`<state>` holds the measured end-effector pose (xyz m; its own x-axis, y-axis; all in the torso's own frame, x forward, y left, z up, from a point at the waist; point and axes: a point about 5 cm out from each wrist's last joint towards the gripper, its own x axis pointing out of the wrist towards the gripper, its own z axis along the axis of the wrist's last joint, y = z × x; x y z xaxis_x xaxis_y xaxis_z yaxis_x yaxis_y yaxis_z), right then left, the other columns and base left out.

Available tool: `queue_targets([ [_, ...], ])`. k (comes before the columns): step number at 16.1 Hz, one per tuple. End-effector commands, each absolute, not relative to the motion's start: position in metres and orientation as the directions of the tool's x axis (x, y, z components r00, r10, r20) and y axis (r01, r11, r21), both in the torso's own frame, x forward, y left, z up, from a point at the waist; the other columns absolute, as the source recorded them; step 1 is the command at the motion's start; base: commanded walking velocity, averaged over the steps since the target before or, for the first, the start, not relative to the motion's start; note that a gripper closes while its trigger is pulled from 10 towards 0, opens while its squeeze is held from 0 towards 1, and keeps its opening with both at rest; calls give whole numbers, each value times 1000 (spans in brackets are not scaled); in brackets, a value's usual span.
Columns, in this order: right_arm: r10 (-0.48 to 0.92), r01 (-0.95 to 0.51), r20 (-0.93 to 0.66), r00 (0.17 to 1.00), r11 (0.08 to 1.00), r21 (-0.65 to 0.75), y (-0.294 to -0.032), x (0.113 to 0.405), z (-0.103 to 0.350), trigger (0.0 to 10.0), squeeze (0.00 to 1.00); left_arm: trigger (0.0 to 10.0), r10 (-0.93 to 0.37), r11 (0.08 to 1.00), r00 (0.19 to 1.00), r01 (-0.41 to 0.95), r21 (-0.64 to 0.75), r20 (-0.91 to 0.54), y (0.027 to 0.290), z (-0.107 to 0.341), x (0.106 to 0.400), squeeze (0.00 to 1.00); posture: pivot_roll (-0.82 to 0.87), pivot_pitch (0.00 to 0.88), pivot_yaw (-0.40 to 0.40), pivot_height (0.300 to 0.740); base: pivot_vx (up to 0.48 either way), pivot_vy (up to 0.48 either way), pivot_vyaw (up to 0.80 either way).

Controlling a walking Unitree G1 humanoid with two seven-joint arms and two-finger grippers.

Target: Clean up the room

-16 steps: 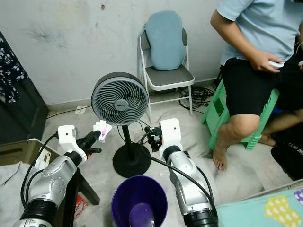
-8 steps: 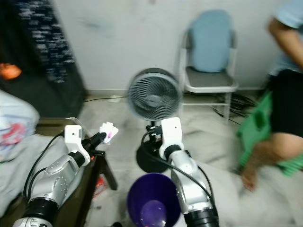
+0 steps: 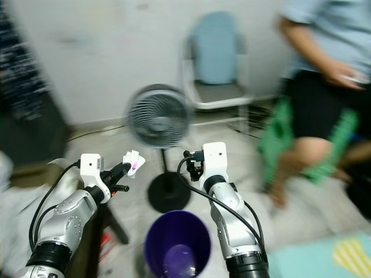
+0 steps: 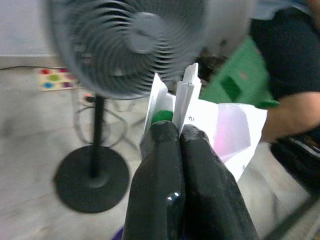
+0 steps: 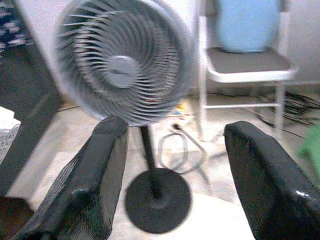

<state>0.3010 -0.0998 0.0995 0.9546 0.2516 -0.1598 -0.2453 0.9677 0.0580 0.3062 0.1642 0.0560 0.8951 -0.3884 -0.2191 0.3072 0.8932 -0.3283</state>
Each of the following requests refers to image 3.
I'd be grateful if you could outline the black floor power cord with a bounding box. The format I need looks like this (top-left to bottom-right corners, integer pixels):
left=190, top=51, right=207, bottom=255
left=67, top=123, right=128, bottom=142

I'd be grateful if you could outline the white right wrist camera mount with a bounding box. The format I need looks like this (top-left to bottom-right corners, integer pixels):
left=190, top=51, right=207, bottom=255
left=200, top=142, right=230, bottom=189

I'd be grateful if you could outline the grey pedestal fan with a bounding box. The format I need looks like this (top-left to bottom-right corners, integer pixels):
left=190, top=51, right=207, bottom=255
left=126, top=85, right=193, bottom=214

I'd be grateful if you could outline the dark speckled panel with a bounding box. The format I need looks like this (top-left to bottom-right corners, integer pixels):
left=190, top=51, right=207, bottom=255
left=0, top=0, right=70, bottom=160

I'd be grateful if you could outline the person hand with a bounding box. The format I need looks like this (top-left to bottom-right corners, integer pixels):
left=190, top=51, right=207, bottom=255
left=326, top=59, right=367, bottom=89

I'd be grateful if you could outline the long black left arm cable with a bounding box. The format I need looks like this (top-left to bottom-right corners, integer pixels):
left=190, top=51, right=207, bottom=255
left=28, top=162, right=82, bottom=255

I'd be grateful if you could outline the purple plastic bin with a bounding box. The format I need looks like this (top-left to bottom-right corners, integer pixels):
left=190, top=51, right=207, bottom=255
left=144, top=210, right=212, bottom=278

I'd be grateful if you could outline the green plastic stool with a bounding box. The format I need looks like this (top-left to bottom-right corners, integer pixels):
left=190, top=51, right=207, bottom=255
left=258, top=97, right=360, bottom=186

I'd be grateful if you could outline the short black left arm cable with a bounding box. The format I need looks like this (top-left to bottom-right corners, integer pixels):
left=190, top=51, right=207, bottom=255
left=35, top=203, right=64, bottom=247

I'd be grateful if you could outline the white chair light blue back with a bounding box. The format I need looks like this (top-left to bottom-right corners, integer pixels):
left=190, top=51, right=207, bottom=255
left=180, top=12, right=256, bottom=131

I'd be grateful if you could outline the grey cloth heap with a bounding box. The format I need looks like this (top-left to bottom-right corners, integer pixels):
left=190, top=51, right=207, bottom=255
left=0, top=182, right=56, bottom=278

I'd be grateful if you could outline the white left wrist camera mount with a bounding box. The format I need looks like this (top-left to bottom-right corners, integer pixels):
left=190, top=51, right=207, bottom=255
left=80, top=153, right=112, bottom=203

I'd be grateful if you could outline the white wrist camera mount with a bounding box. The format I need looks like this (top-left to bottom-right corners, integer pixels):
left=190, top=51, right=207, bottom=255
left=200, top=142, right=230, bottom=189
left=80, top=153, right=112, bottom=203

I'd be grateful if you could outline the white paper scrap pink mark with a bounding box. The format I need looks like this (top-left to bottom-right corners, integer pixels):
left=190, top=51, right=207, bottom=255
left=123, top=150, right=146, bottom=178

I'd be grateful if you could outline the person in blue shirt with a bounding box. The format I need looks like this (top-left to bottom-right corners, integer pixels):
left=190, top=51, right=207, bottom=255
left=267, top=0, right=371, bottom=209

